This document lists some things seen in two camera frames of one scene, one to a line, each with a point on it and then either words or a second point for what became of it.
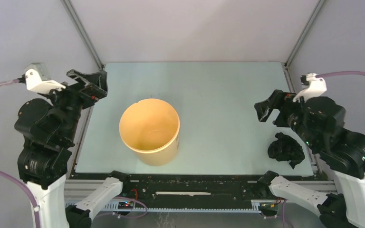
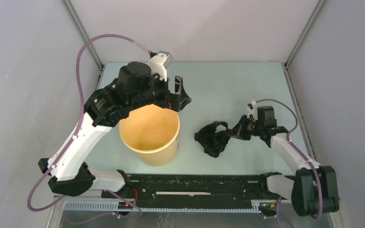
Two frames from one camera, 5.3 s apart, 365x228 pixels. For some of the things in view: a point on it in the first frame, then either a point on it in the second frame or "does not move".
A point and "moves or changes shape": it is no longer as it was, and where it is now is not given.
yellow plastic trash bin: [150, 128] does not move
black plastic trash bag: [286, 147] moves or changes shape
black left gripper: [91, 93] → [173, 101]
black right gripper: [279, 99] → [238, 131]
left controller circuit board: [125, 205] does not move
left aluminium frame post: [77, 18] does not move
